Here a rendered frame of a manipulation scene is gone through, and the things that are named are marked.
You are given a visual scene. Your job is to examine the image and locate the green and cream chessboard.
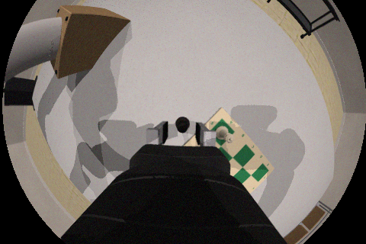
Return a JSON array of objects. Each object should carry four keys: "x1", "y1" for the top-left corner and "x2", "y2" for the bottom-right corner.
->
[{"x1": 204, "y1": 108, "x2": 275, "y2": 193}]

